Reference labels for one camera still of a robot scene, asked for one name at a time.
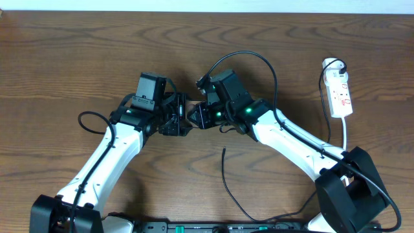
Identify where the black charger cable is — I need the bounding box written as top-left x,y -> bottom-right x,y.
221,58 -> 348,224

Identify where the white power strip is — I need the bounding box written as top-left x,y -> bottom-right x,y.
323,69 -> 353,118

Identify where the white USB charger adapter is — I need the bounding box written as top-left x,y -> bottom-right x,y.
321,58 -> 348,82

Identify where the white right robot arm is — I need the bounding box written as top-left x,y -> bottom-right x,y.
187,97 -> 394,232

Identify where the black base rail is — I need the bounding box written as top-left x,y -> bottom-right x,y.
133,221 -> 309,233

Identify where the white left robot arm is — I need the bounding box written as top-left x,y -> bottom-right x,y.
29,93 -> 189,232

